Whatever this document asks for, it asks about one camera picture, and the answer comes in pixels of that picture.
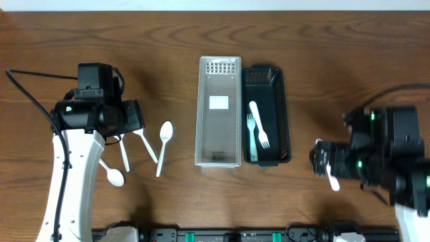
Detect pink-white plastic spoon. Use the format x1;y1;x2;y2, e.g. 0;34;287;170
314;138;341;192

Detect pale green plastic fork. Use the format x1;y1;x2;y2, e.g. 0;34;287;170
247;114;258;161

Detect white plastic fork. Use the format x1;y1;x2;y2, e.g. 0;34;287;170
249;101;270;149

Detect white spoon near arm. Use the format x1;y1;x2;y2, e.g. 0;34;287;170
99;159;125;187

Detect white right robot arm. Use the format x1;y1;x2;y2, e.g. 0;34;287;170
310;106;429;241

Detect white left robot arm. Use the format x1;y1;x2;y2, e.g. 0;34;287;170
37;96;144;241

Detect white utensil under gripper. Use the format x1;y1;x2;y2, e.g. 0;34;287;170
115;134;130;172

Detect white spoon upright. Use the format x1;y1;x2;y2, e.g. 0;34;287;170
156;120;173;177

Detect clear mesh plastic basket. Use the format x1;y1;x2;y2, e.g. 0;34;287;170
195;56;242;168

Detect dark green mesh basket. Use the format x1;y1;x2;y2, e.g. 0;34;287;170
241;65;292;167

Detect white utensil handle diagonal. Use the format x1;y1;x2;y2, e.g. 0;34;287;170
133;128;158;163

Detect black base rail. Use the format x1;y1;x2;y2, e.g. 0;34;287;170
92;220;401;242

